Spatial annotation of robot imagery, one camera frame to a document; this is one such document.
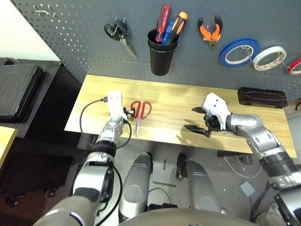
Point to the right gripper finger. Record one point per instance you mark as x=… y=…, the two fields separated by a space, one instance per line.
x=200 y=110
x=198 y=130

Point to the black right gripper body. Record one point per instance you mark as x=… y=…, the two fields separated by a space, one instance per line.
x=215 y=123

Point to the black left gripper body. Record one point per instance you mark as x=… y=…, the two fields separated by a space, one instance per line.
x=128 y=112

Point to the orange black pliers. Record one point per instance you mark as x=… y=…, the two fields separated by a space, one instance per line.
x=204 y=31

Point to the red tape roll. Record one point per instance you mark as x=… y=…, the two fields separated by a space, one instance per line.
x=294 y=66

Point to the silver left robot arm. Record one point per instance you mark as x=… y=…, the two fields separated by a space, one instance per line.
x=108 y=136

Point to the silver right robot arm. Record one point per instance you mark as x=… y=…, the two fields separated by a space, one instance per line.
x=258 y=131

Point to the dark grey metal pegboard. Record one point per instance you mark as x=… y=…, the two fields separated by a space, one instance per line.
x=82 y=35

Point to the black power adapter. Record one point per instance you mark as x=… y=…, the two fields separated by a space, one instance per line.
x=247 y=160

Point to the flat black tool case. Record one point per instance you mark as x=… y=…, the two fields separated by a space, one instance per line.
x=261 y=97

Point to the silver robot right leg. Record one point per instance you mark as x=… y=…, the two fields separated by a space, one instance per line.
x=200 y=183

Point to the silver robot leg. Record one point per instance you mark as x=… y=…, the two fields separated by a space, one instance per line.
x=200 y=183
x=135 y=183

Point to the blue tape roll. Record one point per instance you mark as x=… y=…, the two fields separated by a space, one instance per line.
x=223 y=56

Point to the black plastic cup holder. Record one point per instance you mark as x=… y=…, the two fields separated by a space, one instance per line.
x=161 y=61

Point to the silver robot left leg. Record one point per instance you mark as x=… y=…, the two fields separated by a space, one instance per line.
x=135 y=183

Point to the grey foot pedal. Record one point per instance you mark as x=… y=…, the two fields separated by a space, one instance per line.
x=247 y=188

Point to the metal tape hook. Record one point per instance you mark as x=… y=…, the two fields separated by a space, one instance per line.
x=248 y=53

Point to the grey robot torso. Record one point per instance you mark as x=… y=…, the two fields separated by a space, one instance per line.
x=183 y=219

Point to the orange black screwdriver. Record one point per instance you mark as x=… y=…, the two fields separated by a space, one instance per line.
x=179 y=22

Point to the white tape roll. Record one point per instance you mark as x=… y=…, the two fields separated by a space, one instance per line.
x=272 y=49

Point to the black rolling cart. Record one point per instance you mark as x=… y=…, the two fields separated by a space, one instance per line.
x=42 y=153

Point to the person's trouser leg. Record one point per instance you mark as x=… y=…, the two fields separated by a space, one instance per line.
x=272 y=216

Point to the large black ribbed case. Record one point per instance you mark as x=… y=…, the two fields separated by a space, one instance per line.
x=16 y=91

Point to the light wooden board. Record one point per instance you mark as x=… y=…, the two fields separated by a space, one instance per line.
x=5 y=141

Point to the double prong metal hook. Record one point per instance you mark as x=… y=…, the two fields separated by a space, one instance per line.
x=43 y=11

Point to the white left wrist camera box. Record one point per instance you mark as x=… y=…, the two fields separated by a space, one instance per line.
x=115 y=103

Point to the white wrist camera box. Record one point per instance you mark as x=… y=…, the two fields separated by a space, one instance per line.
x=216 y=104
x=115 y=103

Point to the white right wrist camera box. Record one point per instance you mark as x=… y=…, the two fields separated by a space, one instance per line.
x=216 y=104

